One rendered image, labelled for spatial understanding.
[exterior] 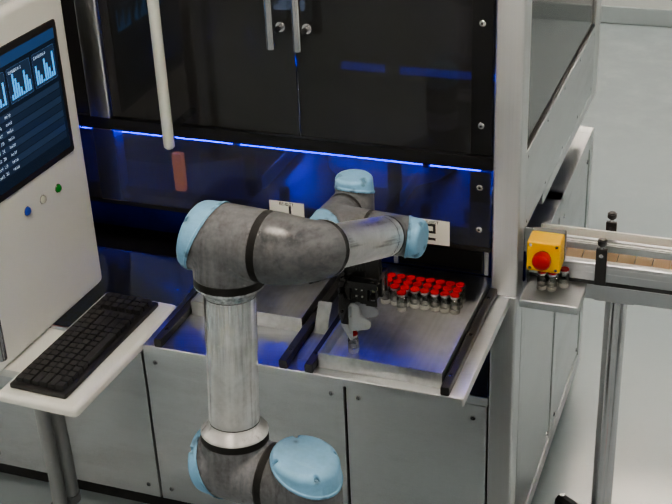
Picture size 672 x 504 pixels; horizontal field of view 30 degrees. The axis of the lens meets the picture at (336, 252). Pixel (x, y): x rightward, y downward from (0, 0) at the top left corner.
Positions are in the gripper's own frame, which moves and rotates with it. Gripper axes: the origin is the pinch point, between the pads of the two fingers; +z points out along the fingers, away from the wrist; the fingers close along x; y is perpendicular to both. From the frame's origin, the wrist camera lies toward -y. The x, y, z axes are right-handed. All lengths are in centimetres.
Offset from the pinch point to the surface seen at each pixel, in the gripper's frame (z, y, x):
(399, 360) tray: 5.1, 10.7, -0.6
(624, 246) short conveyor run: -4, 49, 44
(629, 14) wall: 87, -8, 488
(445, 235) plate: -8.3, 11.9, 30.1
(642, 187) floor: 93, 28, 279
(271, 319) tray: 3.2, -19.4, 4.2
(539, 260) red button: -7.1, 33.4, 26.6
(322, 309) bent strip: 0.8, -8.8, 7.4
